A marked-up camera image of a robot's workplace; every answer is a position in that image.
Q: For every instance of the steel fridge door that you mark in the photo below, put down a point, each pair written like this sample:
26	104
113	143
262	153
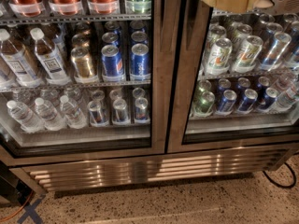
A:
92	31
274	116

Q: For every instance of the steel fridge base grille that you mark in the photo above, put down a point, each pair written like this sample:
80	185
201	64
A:
109	173

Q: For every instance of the silver blue can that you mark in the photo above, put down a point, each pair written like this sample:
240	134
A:
277	44

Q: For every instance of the white 7Up can right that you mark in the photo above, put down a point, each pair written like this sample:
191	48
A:
247	54

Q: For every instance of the white 7up can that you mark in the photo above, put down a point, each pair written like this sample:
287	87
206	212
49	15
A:
247	54
217	57

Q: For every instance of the white 7Up can left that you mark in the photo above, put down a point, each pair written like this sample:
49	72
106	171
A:
217	57

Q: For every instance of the blue can bottom right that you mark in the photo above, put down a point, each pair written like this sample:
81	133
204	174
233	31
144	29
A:
246	101

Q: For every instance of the green can bottom shelf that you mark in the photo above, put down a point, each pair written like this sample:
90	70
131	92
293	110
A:
203	104

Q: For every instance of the blue can bottom left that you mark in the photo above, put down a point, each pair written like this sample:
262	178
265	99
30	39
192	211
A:
227	102

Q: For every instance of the front blue Pepsi can right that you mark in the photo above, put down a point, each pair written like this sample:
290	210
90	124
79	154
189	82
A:
140	62

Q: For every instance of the blue pepsi can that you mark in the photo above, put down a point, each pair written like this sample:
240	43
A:
113	69
140	62

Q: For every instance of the small silver can right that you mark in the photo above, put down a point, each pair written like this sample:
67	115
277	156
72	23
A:
141	114

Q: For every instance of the small silver can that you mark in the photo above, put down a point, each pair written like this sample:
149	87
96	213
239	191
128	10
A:
120	112
98	113
141	114

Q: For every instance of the front blue Pepsi can left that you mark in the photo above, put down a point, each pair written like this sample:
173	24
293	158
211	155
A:
113	69

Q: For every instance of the small silver can middle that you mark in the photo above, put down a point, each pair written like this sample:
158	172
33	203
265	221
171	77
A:
120	112

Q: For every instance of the front gold can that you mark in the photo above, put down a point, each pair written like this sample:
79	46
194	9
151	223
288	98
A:
82	61

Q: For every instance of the small silver can left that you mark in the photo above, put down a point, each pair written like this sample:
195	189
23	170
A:
98	113

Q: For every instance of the tea bottle white cap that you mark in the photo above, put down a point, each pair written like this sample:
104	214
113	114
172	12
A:
49	55

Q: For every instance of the water bottle right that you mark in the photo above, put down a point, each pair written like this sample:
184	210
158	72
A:
75	117

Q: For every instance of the water bottle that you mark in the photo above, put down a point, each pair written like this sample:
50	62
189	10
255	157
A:
75	117
30	122
53	120

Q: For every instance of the water bottle middle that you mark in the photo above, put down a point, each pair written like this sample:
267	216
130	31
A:
53	120

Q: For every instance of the tea bottle far left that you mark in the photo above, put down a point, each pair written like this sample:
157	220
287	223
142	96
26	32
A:
20	60

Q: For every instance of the water bottle left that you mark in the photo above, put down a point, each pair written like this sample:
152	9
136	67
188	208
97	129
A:
30	122

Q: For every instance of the blue tape cross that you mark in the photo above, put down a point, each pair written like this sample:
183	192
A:
30	211

